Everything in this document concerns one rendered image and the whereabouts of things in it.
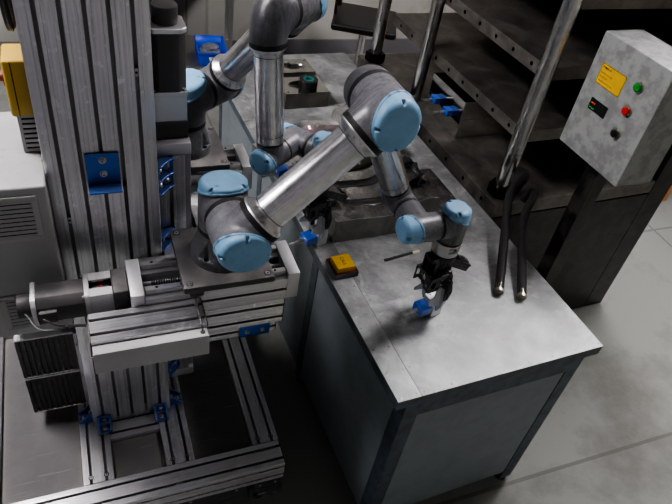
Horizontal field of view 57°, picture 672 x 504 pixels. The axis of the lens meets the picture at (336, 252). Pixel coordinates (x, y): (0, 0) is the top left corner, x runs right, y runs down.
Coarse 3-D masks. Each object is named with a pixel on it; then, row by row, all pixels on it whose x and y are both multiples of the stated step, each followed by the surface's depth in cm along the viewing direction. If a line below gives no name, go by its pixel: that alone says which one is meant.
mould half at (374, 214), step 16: (352, 176) 220; (368, 176) 221; (416, 176) 217; (432, 176) 232; (352, 192) 213; (368, 192) 215; (416, 192) 210; (432, 192) 211; (448, 192) 226; (352, 208) 205; (368, 208) 207; (384, 208) 209; (432, 208) 212; (336, 224) 200; (352, 224) 202; (368, 224) 205; (384, 224) 208; (336, 240) 205
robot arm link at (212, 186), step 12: (204, 180) 142; (216, 180) 143; (228, 180) 143; (240, 180) 144; (204, 192) 141; (216, 192) 139; (228, 192) 140; (240, 192) 141; (204, 204) 142; (216, 204) 139; (204, 216) 141; (204, 228) 147
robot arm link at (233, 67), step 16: (304, 0) 153; (320, 0) 158; (304, 16) 155; (320, 16) 163; (240, 48) 173; (208, 64) 185; (224, 64) 180; (240, 64) 176; (224, 80) 182; (240, 80) 184; (224, 96) 187
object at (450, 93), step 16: (432, 80) 280; (448, 80) 274; (448, 96) 270; (464, 96) 264; (432, 112) 284; (464, 112) 263; (480, 112) 267; (448, 128) 274; (464, 128) 269; (480, 128) 273; (496, 128) 277
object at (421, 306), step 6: (426, 294) 185; (432, 294) 185; (420, 300) 184; (426, 300) 185; (414, 306) 184; (420, 306) 183; (426, 306) 183; (432, 306) 183; (408, 312) 181; (414, 312) 182; (420, 312) 182; (426, 312) 183; (432, 312) 184; (438, 312) 186
